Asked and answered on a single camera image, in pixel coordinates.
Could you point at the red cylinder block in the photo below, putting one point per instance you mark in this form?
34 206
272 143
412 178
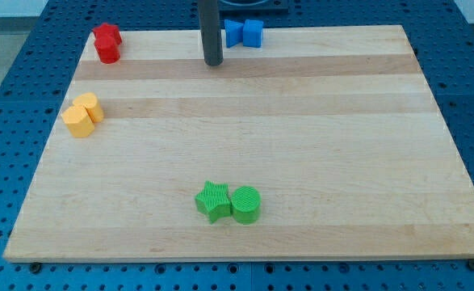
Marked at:
107 49

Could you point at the green cylinder block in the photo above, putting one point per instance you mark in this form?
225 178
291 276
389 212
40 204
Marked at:
246 203

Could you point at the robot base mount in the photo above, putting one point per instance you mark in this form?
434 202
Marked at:
253 5

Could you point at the right black bolt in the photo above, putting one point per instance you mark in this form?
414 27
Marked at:
470 264

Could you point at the wooden board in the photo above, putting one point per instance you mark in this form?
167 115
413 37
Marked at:
336 127

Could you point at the blue cube block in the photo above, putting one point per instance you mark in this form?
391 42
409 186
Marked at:
252 33

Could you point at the left black bolt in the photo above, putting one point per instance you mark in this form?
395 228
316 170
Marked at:
35 267

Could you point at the black bolt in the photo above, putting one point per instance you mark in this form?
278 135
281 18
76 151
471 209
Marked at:
470 264
35 267

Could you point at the yellow cylinder block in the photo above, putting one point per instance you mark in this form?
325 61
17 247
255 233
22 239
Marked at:
92 105

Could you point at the red star block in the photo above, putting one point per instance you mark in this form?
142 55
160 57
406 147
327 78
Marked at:
106 29

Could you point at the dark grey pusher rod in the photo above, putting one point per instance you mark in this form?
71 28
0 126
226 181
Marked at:
209 26

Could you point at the green star block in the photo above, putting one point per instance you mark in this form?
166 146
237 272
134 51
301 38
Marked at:
213 201

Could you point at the yellow hexagon block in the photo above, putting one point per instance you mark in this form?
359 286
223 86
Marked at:
78 121

